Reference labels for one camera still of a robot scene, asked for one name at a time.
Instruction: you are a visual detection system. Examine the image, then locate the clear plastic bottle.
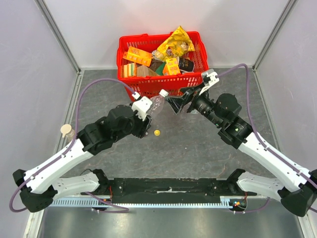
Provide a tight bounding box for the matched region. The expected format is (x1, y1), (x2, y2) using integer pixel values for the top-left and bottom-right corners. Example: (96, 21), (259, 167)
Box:
(147, 89), (169, 119)

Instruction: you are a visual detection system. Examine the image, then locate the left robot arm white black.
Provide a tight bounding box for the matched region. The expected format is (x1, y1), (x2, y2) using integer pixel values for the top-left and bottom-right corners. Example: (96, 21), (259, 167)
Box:
(13, 101), (151, 213)

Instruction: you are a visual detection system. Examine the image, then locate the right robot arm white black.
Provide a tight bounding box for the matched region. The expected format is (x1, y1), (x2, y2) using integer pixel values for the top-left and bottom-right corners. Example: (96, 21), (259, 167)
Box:
(166, 87), (317, 217)

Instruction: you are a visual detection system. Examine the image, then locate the beige bottle round cap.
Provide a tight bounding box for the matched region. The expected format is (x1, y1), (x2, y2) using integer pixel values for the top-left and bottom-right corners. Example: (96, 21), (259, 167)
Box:
(60, 124), (75, 142)

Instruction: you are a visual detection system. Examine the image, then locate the orange box right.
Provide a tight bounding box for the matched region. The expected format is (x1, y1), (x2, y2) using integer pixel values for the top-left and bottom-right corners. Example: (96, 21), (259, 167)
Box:
(162, 58), (181, 76)

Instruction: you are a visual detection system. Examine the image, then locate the orange box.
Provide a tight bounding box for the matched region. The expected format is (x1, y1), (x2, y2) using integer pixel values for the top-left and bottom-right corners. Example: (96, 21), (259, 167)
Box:
(162, 58), (181, 76)
(123, 46), (152, 67)

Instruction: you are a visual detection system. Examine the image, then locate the green package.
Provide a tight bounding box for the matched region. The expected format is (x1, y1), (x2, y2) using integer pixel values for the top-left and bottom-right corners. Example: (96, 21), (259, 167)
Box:
(156, 62), (166, 76)

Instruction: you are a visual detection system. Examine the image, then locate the red plastic shopping basket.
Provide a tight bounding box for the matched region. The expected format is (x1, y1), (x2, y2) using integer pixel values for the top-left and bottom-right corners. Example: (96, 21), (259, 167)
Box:
(116, 31), (209, 98)

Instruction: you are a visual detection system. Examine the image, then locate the wooden block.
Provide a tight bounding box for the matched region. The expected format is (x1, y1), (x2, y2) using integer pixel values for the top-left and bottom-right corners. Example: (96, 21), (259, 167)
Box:
(136, 65), (159, 77)

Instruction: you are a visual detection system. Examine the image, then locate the clear wrapped snack pack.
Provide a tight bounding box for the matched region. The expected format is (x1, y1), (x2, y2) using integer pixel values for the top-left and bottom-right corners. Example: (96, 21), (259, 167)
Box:
(152, 50), (164, 61)

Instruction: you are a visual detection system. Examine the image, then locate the yellow snack bag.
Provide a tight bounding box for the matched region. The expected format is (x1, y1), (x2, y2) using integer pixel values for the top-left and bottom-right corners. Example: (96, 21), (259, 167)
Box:
(156, 26), (195, 61)

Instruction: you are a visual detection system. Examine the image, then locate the orange box left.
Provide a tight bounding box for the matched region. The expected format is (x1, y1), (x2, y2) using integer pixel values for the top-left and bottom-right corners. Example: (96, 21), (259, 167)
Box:
(123, 46), (152, 67)

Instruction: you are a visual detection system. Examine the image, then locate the striped sponge pack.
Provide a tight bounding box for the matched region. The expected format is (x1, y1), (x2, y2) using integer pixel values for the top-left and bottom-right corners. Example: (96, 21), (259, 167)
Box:
(123, 62), (137, 78)

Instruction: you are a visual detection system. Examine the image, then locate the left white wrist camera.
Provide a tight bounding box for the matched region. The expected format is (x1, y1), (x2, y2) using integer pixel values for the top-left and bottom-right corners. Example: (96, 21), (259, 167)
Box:
(131, 91), (153, 121)

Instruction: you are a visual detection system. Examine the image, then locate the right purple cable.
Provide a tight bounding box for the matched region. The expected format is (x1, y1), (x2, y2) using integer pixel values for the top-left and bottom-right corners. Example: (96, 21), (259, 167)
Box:
(217, 63), (317, 214)

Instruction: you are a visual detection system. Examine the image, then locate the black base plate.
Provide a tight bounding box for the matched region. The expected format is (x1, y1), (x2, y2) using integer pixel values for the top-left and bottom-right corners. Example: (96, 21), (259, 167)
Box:
(104, 177), (257, 204)

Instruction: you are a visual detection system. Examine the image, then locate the white cable duct rail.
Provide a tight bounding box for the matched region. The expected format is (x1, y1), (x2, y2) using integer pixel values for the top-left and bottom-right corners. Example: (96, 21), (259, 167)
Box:
(50, 197), (233, 209)

